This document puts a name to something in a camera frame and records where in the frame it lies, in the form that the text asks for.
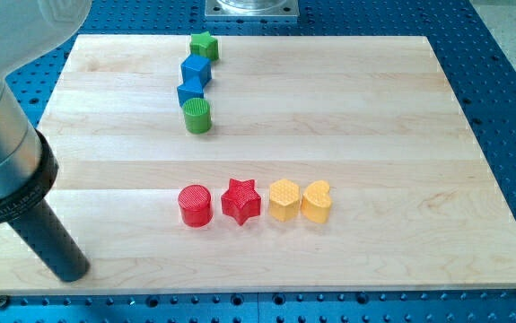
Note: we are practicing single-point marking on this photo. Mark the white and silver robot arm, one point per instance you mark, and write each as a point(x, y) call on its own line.
point(28, 30)

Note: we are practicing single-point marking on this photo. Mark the yellow hexagon block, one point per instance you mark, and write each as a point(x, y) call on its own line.
point(284, 200)

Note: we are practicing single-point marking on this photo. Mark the red star block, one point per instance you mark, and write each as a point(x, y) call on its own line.
point(241, 201)

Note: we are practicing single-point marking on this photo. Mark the yellow heart block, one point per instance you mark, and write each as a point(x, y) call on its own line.
point(317, 202)

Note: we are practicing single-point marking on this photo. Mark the light wooden board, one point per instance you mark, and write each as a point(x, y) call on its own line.
point(415, 204)

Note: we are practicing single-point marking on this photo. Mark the red cylinder block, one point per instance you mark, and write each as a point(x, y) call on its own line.
point(195, 204)

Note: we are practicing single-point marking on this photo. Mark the green cylinder block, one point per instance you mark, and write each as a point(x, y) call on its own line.
point(197, 115)

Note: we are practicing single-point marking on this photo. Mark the blue triangular block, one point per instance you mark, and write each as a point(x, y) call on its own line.
point(190, 89)

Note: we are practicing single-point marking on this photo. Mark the blue cube block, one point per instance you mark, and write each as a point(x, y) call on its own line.
point(196, 67)

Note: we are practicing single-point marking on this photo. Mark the green star block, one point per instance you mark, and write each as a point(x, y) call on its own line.
point(204, 44)

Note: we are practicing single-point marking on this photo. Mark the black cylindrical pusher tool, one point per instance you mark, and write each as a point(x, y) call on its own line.
point(30, 216)

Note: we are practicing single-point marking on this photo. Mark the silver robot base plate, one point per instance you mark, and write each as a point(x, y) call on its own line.
point(255, 9)

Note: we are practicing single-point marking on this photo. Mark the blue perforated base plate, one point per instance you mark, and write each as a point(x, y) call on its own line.
point(481, 71)

